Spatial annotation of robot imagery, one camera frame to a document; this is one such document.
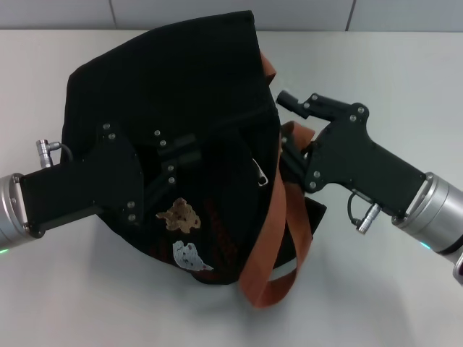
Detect black food bag brown straps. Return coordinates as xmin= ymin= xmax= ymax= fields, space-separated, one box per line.
xmin=59 ymin=9 xmax=328 ymax=301

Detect right gripper connector with cable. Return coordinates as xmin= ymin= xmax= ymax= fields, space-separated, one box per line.
xmin=347 ymin=191 xmax=381 ymax=233

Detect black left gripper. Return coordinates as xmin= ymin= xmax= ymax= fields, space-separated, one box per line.
xmin=20 ymin=121 xmax=203 ymax=238

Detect left gripper connector with cable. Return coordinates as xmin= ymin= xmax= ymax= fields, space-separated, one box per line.
xmin=35 ymin=138 xmax=75 ymax=169

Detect gripper connector with cable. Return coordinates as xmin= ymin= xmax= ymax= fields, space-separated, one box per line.
xmin=347 ymin=191 xmax=381 ymax=233
xmin=35 ymin=138 xmax=75 ymax=169

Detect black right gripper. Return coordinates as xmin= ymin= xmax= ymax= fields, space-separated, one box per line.
xmin=276 ymin=90 xmax=428 ymax=218

